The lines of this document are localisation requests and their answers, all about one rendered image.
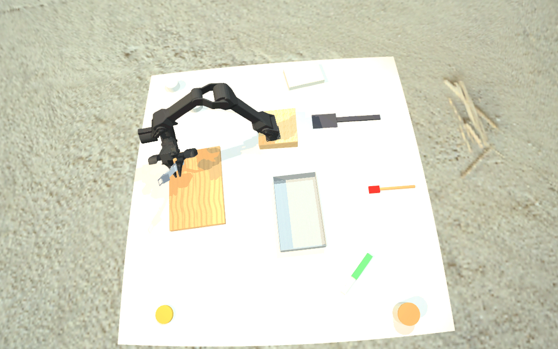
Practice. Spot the yellow round disc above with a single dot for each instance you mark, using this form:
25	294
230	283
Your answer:
164	314

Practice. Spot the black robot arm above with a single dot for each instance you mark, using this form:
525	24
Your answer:
224	98

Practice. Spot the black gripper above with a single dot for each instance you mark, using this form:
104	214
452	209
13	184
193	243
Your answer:
187	154

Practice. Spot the grey canister with wooden lid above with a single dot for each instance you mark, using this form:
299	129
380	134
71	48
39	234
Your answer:
406	313

